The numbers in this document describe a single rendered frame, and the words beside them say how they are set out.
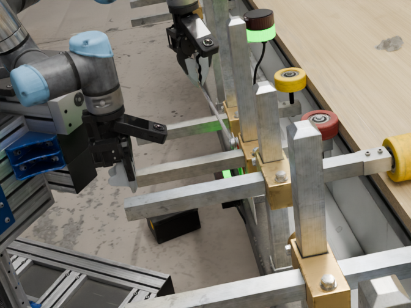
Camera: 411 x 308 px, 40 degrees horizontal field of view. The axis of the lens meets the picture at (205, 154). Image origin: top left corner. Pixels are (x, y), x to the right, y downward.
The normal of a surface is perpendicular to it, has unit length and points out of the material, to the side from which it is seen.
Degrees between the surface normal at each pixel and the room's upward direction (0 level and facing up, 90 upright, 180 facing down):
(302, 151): 90
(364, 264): 0
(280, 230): 90
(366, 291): 45
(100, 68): 90
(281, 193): 90
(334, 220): 0
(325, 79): 0
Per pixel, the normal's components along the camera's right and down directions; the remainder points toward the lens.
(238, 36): 0.13, 0.51
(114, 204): -0.14, -0.84
